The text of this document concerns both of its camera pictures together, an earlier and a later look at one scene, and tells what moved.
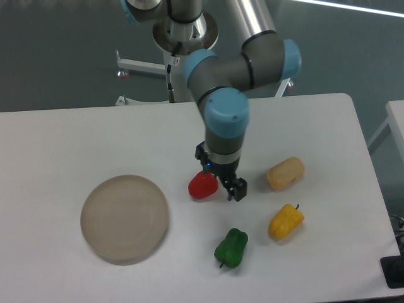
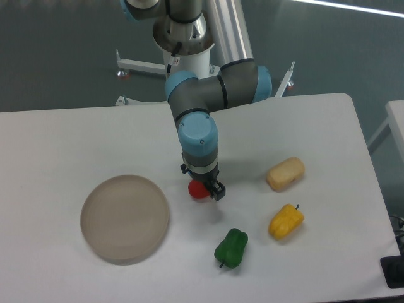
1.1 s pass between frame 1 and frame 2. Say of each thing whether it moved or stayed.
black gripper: moved
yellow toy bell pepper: stayed
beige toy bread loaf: stayed
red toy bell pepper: stayed
